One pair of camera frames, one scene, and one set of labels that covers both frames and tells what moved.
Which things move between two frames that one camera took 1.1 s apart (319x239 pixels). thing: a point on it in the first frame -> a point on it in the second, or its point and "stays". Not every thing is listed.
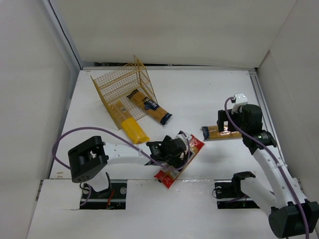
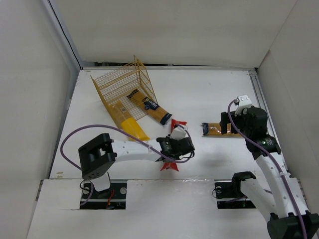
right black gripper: (230, 115) stays
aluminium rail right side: (268, 123) stays
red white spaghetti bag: (168, 178) -> (174, 165)
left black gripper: (176, 161) stays
